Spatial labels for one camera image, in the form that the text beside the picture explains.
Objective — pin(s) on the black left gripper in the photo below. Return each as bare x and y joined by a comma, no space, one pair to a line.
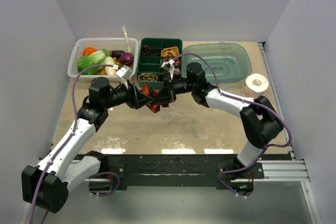
136,99

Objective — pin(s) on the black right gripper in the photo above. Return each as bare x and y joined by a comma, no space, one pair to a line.
166,95

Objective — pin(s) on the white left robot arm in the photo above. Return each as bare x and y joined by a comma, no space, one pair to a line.
49,183

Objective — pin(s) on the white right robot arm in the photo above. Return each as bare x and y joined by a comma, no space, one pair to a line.
258,116

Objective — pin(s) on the white toilet paper roll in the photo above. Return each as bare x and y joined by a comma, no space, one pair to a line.
255,85

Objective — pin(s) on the brown swirl rolled tie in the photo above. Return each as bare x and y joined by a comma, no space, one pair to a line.
148,77

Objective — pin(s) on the dark patterned rolled tie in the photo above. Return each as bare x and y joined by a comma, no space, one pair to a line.
167,59

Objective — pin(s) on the white radish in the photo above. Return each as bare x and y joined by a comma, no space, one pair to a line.
109,69

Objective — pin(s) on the purple onion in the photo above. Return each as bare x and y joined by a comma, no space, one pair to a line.
126,59

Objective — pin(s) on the green compartment box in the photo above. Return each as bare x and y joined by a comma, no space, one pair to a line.
151,64

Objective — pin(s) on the tan rolled tie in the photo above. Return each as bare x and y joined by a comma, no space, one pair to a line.
170,52

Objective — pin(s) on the black orange rolled tie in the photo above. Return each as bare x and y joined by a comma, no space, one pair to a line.
147,50

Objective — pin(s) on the dark eggplant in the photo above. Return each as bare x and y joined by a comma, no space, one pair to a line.
117,53

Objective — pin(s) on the green lettuce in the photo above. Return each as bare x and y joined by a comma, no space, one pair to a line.
96,58

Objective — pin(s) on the white plastic basket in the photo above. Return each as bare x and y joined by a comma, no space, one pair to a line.
102,43

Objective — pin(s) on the orange pumpkin toy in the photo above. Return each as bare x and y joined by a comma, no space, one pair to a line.
88,51

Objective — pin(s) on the white scallion stalk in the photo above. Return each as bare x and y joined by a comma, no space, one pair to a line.
126,38

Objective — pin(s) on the teal plastic tub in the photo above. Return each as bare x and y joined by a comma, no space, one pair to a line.
229,61

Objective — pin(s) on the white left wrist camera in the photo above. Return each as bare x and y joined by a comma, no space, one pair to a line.
124,73

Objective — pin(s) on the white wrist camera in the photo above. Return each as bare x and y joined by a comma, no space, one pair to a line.
168,66
124,73

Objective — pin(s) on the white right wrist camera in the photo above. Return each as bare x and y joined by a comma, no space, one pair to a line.
168,66

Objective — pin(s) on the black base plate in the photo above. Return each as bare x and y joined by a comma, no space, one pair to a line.
178,170

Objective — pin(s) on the aluminium frame rail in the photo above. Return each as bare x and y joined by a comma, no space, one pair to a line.
293,171

